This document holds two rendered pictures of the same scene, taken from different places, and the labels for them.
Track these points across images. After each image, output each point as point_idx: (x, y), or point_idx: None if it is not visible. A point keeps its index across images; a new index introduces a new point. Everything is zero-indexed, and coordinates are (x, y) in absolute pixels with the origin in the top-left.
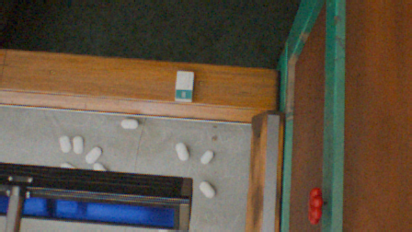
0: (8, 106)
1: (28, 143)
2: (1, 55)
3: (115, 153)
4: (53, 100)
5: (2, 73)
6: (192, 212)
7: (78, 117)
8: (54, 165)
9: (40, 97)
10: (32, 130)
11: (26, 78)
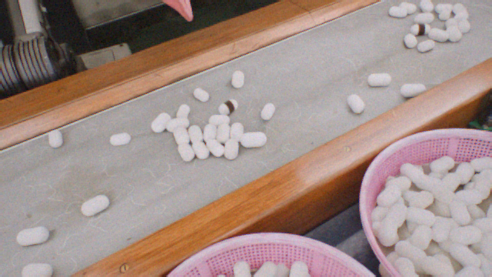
0: (324, 24)
1: (369, 29)
2: (285, 1)
3: (435, 3)
4: (354, 2)
5: (299, 6)
6: None
7: (381, 5)
8: (407, 27)
9: (343, 4)
10: (360, 24)
11: (320, 0)
